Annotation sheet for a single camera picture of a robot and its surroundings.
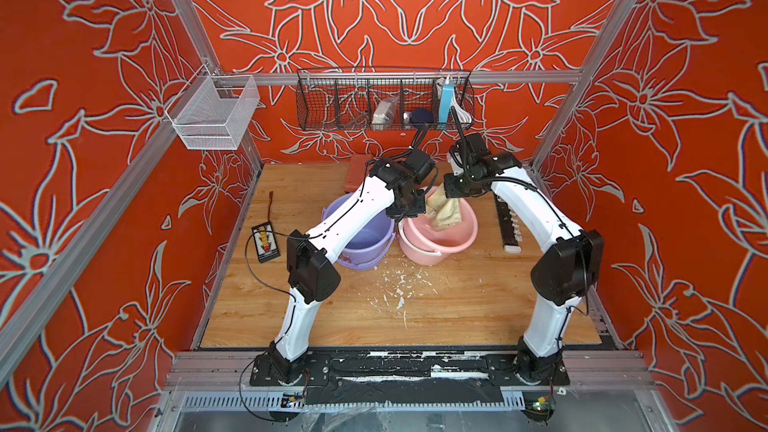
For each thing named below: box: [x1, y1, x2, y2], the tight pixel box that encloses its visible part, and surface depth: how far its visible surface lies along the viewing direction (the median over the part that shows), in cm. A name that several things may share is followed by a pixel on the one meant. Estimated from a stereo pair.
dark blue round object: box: [409, 108, 435, 129], surface depth 99 cm
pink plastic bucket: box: [397, 187, 479, 266], surface depth 83 cm
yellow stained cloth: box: [426, 182, 462, 231], surface depth 85 cm
